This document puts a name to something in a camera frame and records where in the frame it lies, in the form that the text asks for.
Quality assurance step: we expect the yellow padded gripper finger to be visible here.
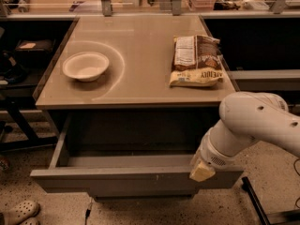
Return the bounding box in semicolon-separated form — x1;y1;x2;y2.
189;160;216;182

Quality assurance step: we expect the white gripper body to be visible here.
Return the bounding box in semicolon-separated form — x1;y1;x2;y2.
190;134;233;170

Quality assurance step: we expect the grey top drawer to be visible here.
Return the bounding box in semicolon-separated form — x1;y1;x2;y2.
31;109;243;200

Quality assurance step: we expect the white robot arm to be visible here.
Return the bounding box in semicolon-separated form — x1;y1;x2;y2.
189;92;300;182

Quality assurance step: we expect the grey drawer cabinet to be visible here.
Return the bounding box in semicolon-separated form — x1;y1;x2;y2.
32;14;243;203

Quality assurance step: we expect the brown yellow snack bag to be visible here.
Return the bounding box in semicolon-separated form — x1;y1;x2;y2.
169;35;223;87

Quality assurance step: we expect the black metal floor stand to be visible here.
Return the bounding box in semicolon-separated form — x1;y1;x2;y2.
242;177;300;225

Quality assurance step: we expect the white bowl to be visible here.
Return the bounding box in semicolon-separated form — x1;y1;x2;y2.
62;52;110;82

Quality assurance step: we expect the white perforated clog shoe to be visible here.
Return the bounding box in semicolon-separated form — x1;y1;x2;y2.
0;201;40;225

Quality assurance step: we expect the black box on shelf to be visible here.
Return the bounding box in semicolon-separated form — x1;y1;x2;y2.
14;39;55;59

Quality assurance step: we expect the black cable on floor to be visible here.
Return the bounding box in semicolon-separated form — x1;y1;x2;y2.
292;157;300;208

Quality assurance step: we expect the black side table frame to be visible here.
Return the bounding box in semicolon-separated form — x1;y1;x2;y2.
0;81;57;151

